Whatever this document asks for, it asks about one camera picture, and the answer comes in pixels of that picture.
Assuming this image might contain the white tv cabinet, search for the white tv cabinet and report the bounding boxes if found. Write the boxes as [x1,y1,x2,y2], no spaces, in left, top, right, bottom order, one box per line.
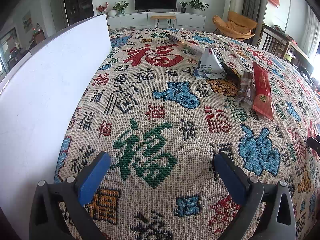
[107,12,206,30]

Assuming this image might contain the small potted plant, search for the small potted plant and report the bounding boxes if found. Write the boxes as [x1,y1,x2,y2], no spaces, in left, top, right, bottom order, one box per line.
[180,1,188,13]

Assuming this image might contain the white storage box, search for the white storage box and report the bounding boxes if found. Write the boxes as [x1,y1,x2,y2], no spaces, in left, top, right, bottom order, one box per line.
[1,15,111,239]

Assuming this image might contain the white blue triangular snack bag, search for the white blue triangular snack bag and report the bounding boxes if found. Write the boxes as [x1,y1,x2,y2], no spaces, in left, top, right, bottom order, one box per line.
[194,47,226,80]

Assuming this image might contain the small wooden stool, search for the small wooden stool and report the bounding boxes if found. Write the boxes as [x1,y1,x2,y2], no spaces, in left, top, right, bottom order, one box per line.
[150,15,177,28]

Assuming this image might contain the orange lounge chair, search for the orange lounge chair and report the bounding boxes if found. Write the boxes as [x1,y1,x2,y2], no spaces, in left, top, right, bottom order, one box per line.
[213,11,258,41]

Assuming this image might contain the green plant left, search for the green plant left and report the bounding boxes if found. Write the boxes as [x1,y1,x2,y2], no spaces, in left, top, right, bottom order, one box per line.
[113,1,129,14]

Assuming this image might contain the grey curtain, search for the grey curtain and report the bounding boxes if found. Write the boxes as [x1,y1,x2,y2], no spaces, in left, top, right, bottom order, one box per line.
[241,0,269,23]

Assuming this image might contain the black display cabinet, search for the black display cabinet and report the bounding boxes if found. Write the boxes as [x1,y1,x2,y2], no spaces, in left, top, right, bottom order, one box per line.
[63,0,94,25]

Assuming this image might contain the long snack packet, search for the long snack packet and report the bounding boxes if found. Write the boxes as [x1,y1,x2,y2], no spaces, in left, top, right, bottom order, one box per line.
[165,33,204,55]

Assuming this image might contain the green potted plant right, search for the green potted plant right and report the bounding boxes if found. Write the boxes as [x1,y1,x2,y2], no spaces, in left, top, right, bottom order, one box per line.
[188,0,209,14]

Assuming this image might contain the patterned fu character tablecloth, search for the patterned fu character tablecloth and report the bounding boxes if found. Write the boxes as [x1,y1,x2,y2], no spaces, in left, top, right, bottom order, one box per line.
[54,28,319,239]

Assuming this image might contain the red snack packet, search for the red snack packet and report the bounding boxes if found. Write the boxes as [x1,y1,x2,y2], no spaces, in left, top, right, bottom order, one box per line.
[252,62,273,120]

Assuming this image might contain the clear brown snack packet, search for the clear brown snack packet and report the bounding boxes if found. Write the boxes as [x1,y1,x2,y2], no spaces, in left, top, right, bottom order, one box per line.
[221,63,255,106]

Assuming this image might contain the red flower vase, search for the red flower vase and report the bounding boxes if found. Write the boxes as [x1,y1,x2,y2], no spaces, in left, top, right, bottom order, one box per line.
[96,2,108,14]

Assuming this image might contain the dark wooden chair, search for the dark wooden chair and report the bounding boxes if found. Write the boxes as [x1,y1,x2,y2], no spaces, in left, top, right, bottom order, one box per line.
[257,24,290,59]

